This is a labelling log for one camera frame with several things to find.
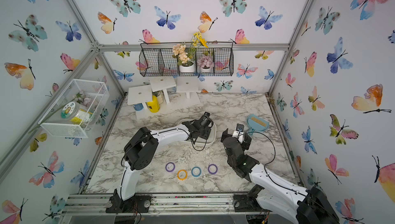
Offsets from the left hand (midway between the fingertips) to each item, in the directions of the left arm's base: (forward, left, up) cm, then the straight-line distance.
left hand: (208, 129), depth 96 cm
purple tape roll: (-21, +22, -5) cm, 30 cm away
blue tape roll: (-24, +7, -5) cm, 25 cm away
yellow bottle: (+16, +35, +5) cm, 39 cm away
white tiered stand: (+19, +40, +11) cm, 46 cm away
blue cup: (+18, +46, +2) cm, 50 cm away
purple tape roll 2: (-23, -4, -4) cm, 23 cm away
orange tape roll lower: (-27, +16, -5) cm, 31 cm away
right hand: (-9, -15, +12) cm, 21 cm away
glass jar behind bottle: (+25, +32, +5) cm, 41 cm away
